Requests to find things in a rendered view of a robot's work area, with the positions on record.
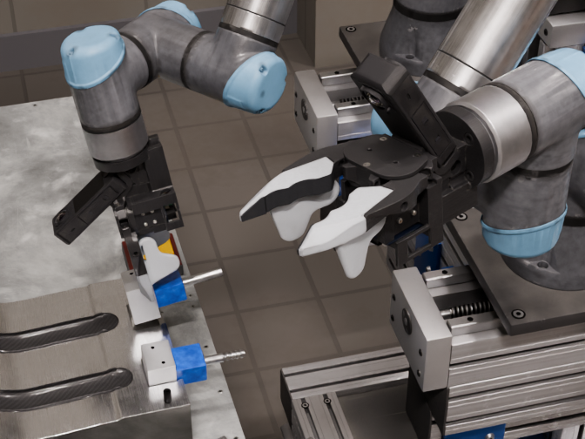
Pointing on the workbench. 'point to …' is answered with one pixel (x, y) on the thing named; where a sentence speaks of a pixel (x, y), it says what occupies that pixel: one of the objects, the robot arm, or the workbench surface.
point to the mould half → (93, 428)
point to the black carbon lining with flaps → (101, 382)
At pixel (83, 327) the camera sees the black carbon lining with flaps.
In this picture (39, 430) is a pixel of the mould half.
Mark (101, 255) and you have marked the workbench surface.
